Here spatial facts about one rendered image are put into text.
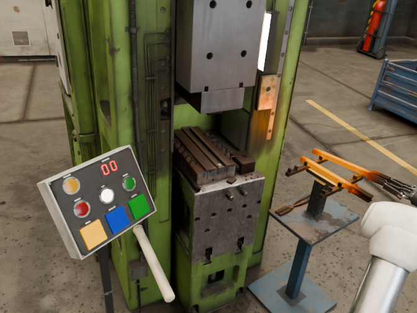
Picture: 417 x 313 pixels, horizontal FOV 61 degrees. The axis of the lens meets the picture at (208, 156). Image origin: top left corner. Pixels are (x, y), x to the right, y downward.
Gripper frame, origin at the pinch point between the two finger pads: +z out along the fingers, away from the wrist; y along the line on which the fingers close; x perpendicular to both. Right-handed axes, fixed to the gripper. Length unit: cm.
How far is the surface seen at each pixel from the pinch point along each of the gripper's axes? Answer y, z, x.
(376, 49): 613, 338, -68
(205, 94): -69, 47, 38
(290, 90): -12, 51, 29
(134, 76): -92, 63, 44
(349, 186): -14.5, 5.8, -2.6
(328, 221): -10.5, 13.0, -30.1
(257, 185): -42, 37, -10
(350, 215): 3.7, 9.2, -30.0
